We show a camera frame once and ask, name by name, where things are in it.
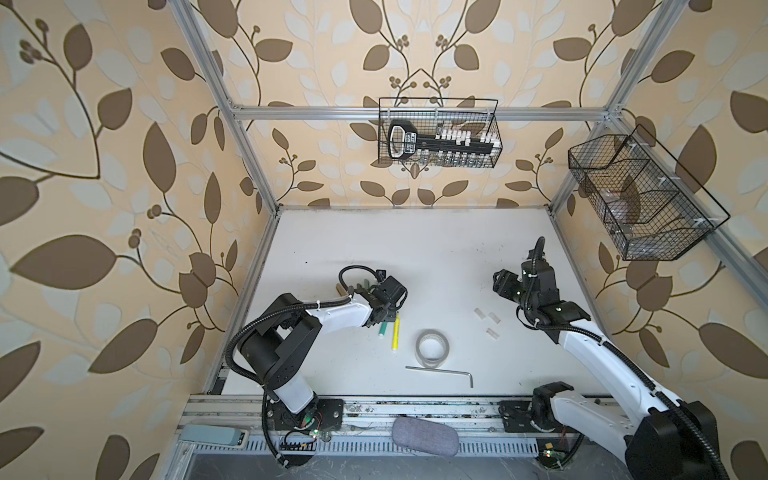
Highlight grey fabric pouch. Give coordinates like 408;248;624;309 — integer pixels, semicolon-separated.
391;417;460;457

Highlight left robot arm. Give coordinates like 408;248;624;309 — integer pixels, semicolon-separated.
224;265;408;468

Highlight grey remote device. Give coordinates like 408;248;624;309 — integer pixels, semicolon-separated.
179;424;250;448

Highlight metal hex key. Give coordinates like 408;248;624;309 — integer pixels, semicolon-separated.
405;366;474;389

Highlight clear tape roll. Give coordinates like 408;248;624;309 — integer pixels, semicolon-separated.
415;329;450;369

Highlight black socket holder tool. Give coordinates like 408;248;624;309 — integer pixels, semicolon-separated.
384;120;502;160

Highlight right wire basket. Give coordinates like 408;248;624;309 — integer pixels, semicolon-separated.
568;124;731;262

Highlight back wire basket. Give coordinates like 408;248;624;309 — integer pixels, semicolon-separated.
377;96;503;169

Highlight wire basket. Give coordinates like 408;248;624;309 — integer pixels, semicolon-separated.
568;124;731;262
377;96;503;169

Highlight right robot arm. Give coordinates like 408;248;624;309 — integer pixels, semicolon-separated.
492;238;729;479

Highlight yellow highlighter pen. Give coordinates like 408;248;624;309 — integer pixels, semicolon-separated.
391;312;401;352

